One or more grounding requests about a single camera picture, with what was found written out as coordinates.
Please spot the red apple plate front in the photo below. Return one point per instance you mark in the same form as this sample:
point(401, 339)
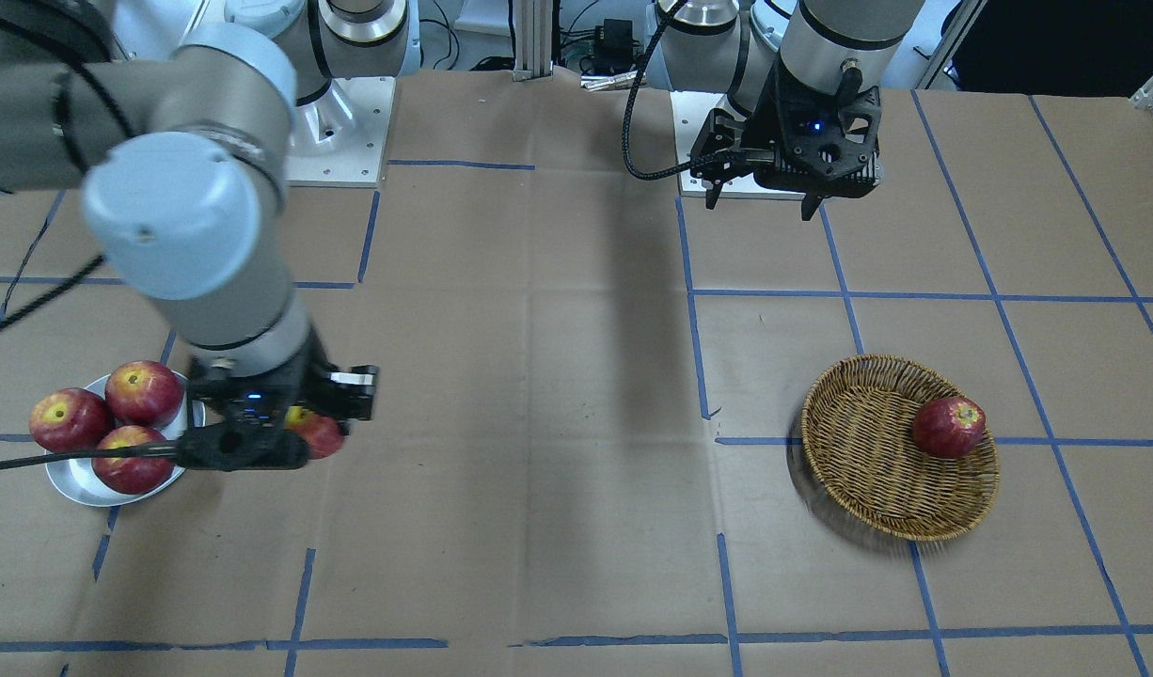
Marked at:
point(131, 476)

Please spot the dark red basket apple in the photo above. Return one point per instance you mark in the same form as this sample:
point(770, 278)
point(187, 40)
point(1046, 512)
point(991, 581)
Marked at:
point(948, 427)

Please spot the red apple plate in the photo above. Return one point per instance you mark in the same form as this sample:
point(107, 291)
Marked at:
point(131, 476)
point(144, 393)
point(70, 419)

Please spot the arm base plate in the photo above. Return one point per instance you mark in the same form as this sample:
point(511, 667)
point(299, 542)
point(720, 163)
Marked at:
point(338, 141)
point(690, 110)

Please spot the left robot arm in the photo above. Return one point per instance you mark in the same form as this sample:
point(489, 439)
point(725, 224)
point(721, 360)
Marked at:
point(731, 46)

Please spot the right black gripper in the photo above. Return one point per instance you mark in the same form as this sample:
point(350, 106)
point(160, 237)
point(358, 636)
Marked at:
point(306, 374)

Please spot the aluminium frame post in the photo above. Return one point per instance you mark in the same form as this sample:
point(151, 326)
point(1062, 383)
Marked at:
point(533, 39)

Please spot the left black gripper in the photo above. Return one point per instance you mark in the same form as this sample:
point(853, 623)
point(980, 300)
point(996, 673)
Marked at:
point(781, 111)

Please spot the woven wicker basket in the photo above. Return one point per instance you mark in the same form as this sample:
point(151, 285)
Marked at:
point(856, 436)

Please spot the red apple plate outer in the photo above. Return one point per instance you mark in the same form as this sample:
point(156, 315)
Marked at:
point(70, 419)

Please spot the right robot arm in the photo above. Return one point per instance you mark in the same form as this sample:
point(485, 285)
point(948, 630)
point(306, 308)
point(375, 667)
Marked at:
point(182, 169)

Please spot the white round plate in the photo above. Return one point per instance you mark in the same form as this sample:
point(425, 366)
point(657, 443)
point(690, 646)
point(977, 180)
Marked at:
point(75, 479)

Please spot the yellow-red apple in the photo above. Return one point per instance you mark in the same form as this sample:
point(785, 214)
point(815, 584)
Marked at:
point(321, 433)

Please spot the red apple plate rear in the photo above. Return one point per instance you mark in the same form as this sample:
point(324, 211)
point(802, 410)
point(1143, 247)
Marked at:
point(144, 393)

